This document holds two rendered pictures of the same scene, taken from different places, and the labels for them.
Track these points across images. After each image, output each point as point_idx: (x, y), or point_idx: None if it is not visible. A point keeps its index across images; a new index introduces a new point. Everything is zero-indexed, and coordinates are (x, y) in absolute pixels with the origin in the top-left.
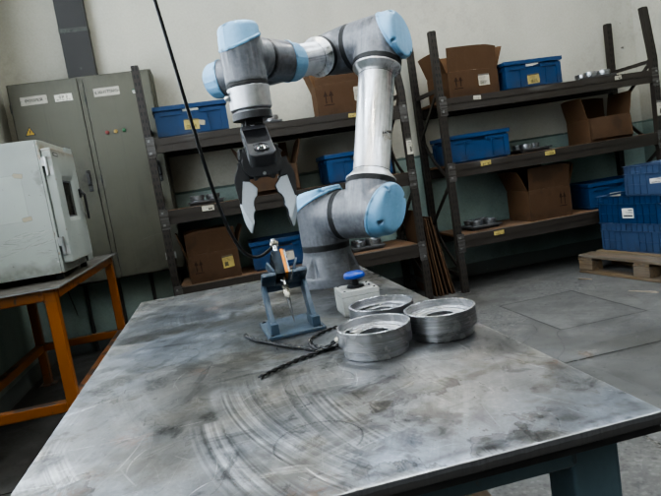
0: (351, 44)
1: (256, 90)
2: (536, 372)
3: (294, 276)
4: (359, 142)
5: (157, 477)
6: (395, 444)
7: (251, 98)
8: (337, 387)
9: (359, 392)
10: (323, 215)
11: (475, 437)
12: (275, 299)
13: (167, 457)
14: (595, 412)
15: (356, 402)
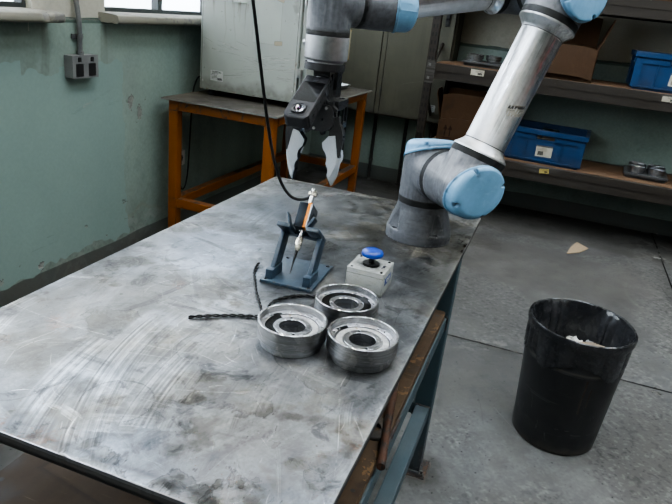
0: None
1: (325, 44)
2: (324, 446)
3: (308, 233)
4: (481, 108)
5: (19, 365)
6: (139, 438)
7: (318, 51)
8: (207, 361)
9: (208, 376)
10: (418, 170)
11: (179, 470)
12: (347, 232)
13: (47, 352)
14: None
15: (190, 384)
